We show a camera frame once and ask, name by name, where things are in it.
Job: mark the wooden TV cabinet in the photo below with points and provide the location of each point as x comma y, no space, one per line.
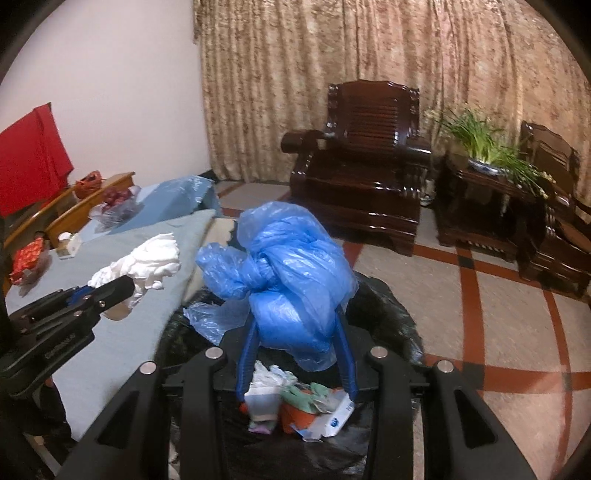
64,213

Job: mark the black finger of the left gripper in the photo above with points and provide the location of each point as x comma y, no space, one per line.
110,294

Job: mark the glass fruit bowl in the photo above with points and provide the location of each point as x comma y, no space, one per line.
108,218

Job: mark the potted green plant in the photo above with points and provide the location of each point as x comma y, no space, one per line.
484,143

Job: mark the dark wooden armchair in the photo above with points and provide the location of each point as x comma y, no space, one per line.
555,245
365,170

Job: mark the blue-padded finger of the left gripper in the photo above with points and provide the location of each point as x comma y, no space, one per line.
79,294

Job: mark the dark wooden side table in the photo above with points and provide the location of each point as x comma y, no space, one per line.
483,210

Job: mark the blue side table cover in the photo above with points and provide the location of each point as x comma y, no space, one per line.
169,200

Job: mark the red snack packet dish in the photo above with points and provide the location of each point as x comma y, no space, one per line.
30,262

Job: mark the white cloth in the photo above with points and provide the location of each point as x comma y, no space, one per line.
147,265

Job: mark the red cloth over television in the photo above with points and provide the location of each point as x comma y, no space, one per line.
34,163

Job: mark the white tissue box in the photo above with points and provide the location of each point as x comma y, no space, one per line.
68,245

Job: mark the trash pile in bin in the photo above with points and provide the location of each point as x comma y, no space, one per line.
277,399

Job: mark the blue plastic bag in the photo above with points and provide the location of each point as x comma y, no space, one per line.
287,274

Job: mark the grey blue tablecloth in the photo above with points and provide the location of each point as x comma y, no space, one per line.
89,380

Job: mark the red basket ornament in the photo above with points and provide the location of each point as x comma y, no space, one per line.
88,185

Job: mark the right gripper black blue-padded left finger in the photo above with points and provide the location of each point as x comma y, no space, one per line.
240,346

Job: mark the red apples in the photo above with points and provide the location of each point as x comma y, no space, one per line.
113,196

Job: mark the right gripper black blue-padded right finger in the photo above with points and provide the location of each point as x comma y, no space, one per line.
352,344

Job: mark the beige patterned curtain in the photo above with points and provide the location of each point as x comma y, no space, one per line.
267,65

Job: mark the black lined trash bin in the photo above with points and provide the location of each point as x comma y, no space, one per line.
285,455

